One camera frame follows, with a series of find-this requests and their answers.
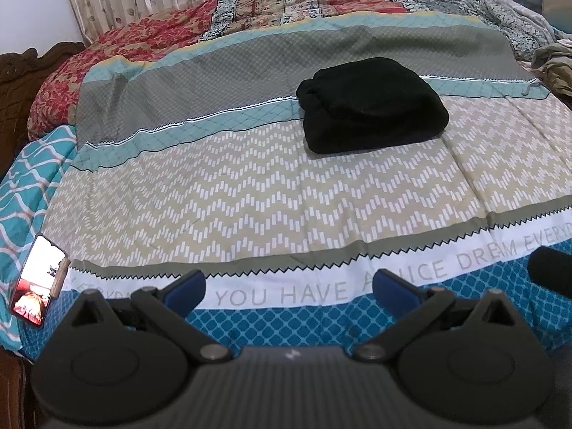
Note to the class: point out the patchwork floral quilt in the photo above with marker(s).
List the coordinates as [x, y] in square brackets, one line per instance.
[290, 4]

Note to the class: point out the teal lattice bedsheet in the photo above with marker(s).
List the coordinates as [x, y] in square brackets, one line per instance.
[27, 187]

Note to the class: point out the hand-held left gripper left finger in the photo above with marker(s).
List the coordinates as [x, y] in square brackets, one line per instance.
[185, 288]

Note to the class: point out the red floral quilt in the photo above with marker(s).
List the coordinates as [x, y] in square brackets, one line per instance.
[89, 62]

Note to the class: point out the grey floral blanket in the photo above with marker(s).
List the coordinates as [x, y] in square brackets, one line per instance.
[491, 9]

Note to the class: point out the printed striped bedspread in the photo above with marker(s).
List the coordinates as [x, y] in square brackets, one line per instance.
[223, 187]

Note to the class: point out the olive crumpled cloth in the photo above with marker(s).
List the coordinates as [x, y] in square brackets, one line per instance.
[556, 71]

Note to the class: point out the beige leaf print curtain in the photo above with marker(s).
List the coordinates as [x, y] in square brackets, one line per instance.
[134, 0]

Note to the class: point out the black pants with white stripes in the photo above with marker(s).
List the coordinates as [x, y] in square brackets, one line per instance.
[371, 107]

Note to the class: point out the smartphone with lit screen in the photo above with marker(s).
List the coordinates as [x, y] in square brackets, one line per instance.
[35, 277]

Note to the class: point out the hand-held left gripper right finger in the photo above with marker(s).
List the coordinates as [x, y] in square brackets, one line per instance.
[393, 288]

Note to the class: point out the carved wooden bed frame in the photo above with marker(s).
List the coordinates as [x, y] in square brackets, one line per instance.
[18, 98]

